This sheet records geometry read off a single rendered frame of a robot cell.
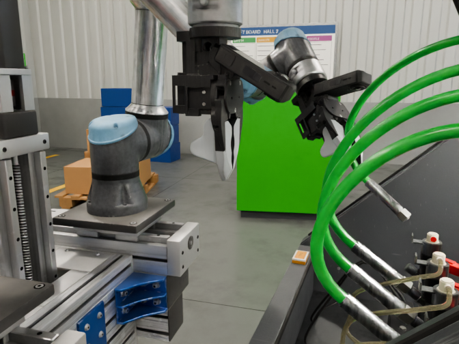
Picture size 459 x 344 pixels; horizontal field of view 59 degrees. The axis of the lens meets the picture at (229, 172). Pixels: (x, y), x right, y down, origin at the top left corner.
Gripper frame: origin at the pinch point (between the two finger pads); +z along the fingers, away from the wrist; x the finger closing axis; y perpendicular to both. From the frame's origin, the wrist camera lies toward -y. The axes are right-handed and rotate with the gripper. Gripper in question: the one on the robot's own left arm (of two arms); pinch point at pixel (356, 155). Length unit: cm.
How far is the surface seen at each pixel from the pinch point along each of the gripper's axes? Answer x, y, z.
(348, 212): -17.2, 18.1, 1.6
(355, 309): 26.1, -6.2, 28.6
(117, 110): -174, 451, -435
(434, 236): 1.5, -6.5, 19.9
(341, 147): 18.7, -8.9, 7.7
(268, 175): -198, 203, -148
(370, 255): 12.6, -1.9, 20.8
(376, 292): 18.2, -4.1, 26.5
